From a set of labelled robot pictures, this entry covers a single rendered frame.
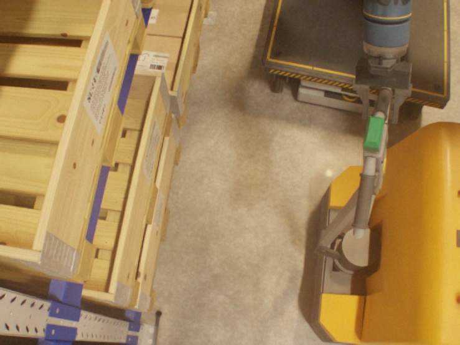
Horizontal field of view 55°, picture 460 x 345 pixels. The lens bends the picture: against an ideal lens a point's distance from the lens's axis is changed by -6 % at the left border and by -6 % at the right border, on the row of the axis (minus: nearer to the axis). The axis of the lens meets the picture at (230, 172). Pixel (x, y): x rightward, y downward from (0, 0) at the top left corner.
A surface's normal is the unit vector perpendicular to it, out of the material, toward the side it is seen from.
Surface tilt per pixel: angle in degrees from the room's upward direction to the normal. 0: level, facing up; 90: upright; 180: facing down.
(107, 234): 0
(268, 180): 0
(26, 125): 0
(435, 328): 45
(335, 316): 22
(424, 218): 68
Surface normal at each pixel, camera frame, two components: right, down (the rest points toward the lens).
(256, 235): -0.01, -0.36
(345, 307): -0.38, -0.37
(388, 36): -0.25, 0.59
